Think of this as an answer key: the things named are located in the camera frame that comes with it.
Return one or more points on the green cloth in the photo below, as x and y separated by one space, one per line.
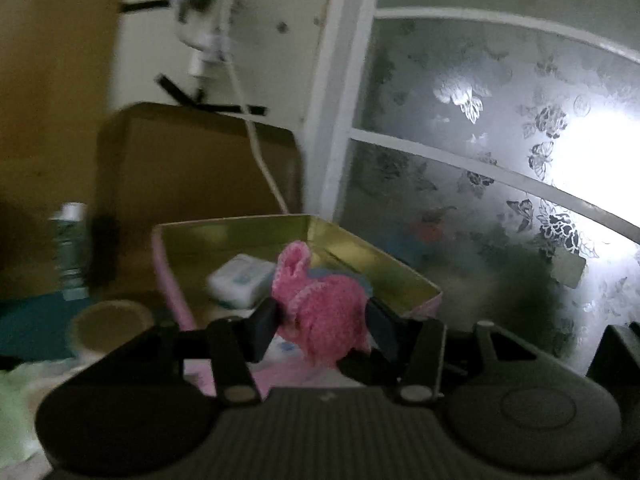
18 437

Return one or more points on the round nut can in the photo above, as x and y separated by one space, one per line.
105 326

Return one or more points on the brown chair back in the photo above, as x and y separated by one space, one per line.
159 163

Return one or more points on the frosted floral glass door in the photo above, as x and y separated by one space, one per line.
493 146

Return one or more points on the pink knitted sock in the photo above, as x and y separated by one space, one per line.
324 316

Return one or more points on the teal quilted mat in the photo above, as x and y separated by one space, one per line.
35 328

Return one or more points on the white wall charger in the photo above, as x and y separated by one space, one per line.
205 60

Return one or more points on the green drink carton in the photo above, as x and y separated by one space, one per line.
71 249

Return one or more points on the white tissue pack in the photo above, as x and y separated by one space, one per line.
242 282

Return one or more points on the pink tin box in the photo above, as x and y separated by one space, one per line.
185 253

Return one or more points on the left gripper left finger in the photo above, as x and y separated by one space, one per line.
230 344

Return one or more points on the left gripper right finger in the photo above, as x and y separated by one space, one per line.
406 355

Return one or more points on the brown cardboard backdrop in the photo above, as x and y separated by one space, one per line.
56 59

